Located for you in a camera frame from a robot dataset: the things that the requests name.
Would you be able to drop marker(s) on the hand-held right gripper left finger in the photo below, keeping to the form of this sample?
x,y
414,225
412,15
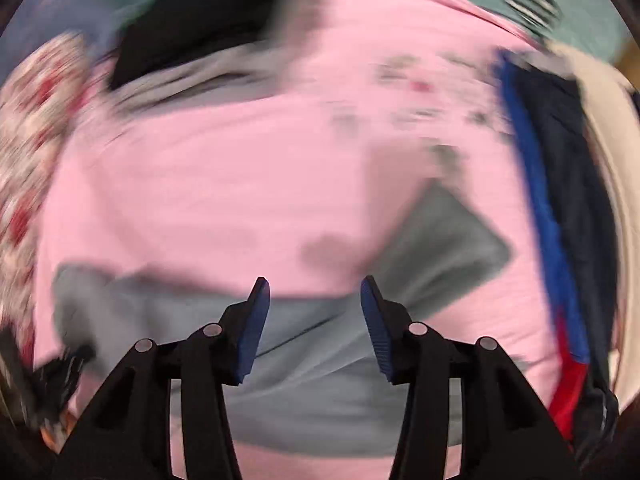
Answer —
x,y
252,330

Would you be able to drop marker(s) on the black white striped cloth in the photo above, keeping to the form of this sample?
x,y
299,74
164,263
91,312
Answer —
x,y
532,5

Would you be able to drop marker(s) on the black garment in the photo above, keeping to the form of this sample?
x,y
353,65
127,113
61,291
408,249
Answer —
x,y
200,20

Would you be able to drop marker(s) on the grey pants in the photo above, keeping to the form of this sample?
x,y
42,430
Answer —
x,y
320,360

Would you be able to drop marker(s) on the light grey garment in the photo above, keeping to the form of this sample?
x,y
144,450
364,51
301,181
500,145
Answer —
x,y
190,82

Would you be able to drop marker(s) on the floral red white cloth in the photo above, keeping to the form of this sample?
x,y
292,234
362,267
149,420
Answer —
x,y
30,160

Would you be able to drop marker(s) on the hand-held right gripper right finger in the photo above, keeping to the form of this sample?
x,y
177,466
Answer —
x,y
377,332

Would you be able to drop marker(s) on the cream white cloth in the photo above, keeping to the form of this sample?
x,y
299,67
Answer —
x,y
610,135

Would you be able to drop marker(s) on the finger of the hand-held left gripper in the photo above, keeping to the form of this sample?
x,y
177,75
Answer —
x,y
55,375

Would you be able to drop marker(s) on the pink printed bed sheet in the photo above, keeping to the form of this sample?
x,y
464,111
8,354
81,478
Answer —
x,y
240,160

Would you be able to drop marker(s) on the navy blue red jacket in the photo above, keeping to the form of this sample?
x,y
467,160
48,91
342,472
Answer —
x,y
565,200

